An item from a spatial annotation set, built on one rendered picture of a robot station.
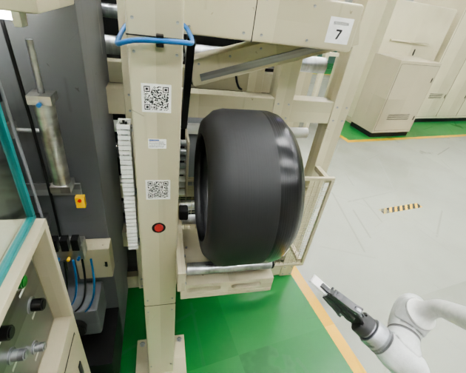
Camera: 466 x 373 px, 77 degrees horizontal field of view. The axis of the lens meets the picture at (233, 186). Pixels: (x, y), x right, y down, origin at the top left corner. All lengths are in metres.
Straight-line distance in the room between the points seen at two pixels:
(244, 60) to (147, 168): 0.59
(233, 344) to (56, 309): 1.22
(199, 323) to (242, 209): 1.34
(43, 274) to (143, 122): 0.47
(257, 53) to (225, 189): 0.63
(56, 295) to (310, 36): 1.13
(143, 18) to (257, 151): 0.42
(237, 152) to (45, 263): 0.57
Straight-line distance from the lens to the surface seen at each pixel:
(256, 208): 0.82
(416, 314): 1.21
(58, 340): 1.04
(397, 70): 5.37
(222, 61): 1.22
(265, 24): 1.10
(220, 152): 0.83
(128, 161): 0.91
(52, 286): 0.97
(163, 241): 1.10
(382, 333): 1.13
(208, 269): 1.12
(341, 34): 1.21
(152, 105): 0.83
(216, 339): 2.02
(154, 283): 1.27
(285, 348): 2.07
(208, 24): 1.06
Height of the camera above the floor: 1.76
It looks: 33 degrees down
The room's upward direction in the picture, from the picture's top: 9 degrees clockwise
